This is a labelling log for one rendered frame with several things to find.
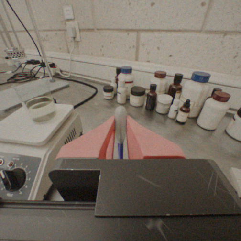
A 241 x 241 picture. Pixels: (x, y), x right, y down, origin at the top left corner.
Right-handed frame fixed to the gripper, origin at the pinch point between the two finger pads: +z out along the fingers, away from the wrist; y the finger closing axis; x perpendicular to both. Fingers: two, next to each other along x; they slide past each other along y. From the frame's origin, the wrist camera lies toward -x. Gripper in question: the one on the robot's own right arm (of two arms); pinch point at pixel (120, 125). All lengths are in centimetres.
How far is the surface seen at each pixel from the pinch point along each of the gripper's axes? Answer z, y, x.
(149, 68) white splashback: 42.0, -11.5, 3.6
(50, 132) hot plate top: 5.8, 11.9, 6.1
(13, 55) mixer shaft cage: 41, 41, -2
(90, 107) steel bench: 28.6, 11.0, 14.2
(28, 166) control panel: 1.2, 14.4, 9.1
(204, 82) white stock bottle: 23.4, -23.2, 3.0
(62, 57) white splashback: 70, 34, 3
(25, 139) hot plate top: 4.2, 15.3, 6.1
